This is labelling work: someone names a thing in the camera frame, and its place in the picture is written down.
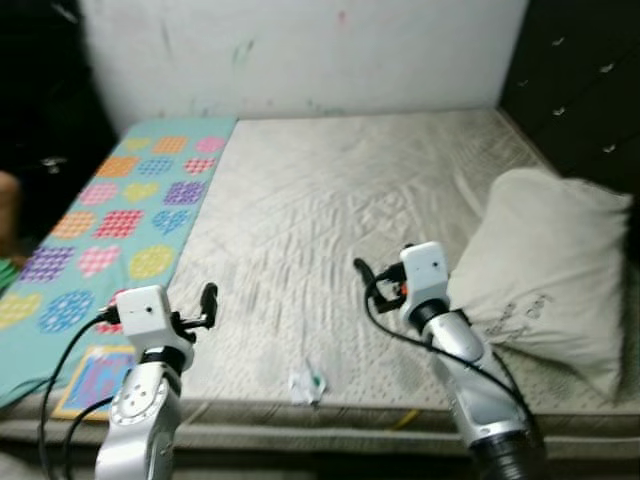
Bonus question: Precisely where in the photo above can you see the white paper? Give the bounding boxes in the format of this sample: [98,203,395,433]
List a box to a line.
[288,368,329,406]

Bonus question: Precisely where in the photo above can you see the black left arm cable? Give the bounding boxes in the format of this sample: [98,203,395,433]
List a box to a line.
[62,398,113,480]

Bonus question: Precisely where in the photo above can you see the white pillow with grey lettering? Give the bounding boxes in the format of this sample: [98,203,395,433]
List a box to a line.
[447,167,636,401]

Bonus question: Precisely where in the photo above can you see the beige quilted mattress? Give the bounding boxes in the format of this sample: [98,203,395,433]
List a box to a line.
[0,108,640,429]

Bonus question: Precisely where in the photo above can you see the black left wrist camera cable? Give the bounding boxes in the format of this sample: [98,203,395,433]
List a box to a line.
[38,312,119,480]

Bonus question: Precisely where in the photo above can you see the teal blanket with colourful shapes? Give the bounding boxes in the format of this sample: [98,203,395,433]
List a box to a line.
[0,115,238,411]

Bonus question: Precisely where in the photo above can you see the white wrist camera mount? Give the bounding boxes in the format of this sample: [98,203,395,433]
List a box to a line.
[400,242,451,307]
[115,285,197,351]

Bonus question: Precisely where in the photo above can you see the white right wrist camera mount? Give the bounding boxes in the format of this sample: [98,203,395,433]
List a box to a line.
[400,242,451,307]

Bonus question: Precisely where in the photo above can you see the black tufted headboard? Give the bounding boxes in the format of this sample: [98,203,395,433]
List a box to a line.
[498,0,640,196]

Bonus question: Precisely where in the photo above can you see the grey bed base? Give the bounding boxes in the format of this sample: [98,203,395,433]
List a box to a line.
[0,420,640,451]

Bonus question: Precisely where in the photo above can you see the blue yellow-edged children's book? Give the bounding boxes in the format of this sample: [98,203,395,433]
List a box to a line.
[52,345,136,421]

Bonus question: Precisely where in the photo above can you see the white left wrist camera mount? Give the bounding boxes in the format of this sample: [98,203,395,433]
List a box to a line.
[115,285,197,351]

